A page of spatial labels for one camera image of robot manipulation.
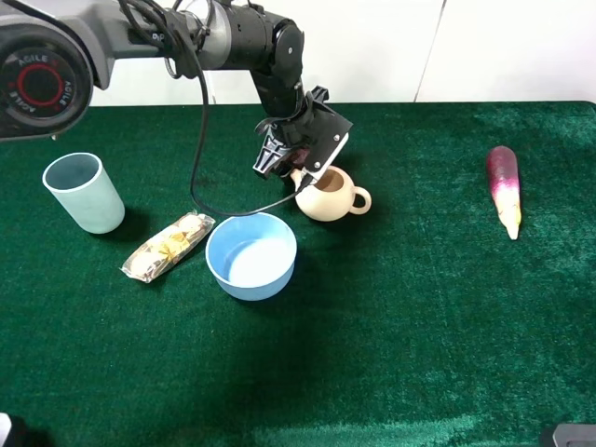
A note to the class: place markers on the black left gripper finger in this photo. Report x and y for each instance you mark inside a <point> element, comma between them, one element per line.
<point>274,158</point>

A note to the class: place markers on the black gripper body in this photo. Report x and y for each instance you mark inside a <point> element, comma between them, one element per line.
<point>289,127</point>

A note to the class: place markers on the small purple cabbage ball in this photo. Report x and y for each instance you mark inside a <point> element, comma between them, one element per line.
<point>299,157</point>

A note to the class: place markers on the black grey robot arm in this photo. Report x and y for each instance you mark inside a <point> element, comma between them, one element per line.
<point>54,53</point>

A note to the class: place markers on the grey object bottom right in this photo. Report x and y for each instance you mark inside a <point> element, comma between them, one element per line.
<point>569,435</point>

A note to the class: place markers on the cream ceramic teapot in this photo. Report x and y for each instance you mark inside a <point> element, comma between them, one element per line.
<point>333,197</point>

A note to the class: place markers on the blue plastic bowl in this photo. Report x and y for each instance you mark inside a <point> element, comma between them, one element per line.
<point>252,257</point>

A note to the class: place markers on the wrapped gold chocolates packet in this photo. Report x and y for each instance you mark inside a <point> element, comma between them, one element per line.
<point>165,249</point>

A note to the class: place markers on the light teal plastic cup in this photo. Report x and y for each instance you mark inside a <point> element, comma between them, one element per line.
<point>84,189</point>

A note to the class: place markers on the green felt table cloth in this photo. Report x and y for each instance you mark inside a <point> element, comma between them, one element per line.
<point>420,323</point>

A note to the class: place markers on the purple toy eggplant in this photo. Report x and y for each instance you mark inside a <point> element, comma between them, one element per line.
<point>504,185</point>

